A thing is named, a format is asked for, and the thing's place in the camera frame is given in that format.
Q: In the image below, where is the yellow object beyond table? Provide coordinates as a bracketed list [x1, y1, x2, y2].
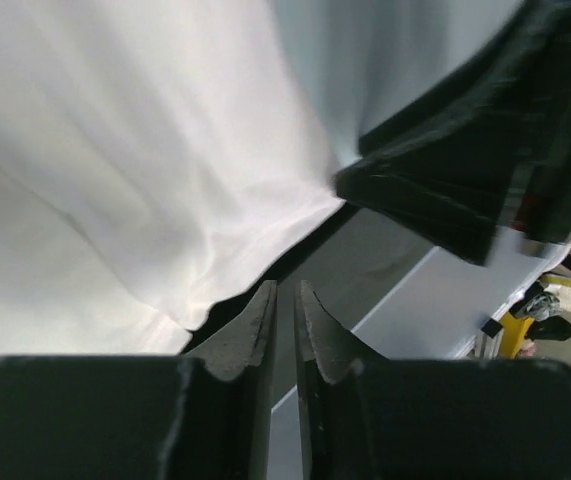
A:
[499, 312, 534, 359]

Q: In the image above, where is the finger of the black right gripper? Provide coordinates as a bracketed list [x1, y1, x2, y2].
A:
[334, 144, 533, 266]

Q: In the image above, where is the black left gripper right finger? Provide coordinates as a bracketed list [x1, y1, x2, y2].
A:
[294, 282, 571, 479]

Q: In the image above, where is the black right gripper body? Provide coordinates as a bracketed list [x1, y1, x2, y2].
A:
[359, 1, 571, 242]

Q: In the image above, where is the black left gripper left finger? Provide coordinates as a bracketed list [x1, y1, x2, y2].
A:
[0, 281, 277, 479]

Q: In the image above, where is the white t shirt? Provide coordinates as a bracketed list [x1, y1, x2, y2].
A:
[0, 1, 341, 354]

